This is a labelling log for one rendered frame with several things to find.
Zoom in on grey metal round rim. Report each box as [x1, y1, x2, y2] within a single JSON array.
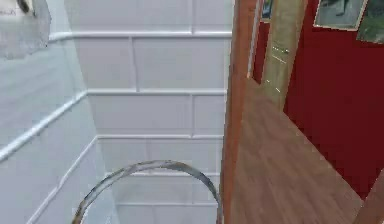
[[71, 159, 224, 224]]

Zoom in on small framed blue picture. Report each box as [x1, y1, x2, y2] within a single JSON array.
[[260, 0, 275, 24]]

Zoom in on grey translucent sheet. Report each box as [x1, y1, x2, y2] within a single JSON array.
[[0, 0, 53, 61]]

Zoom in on brown wooden door frame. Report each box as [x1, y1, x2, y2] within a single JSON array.
[[219, 0, 260, 224]]

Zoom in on white framed grey picture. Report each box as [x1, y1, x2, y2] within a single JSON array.
[[313, 0, 370, 33]]

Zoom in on brown wooden furniture corner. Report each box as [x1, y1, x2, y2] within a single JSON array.
[[352, 168, 384, 224]]

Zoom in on white framed green picture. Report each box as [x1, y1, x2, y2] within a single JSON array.
[[355, 0, 384, 45]]

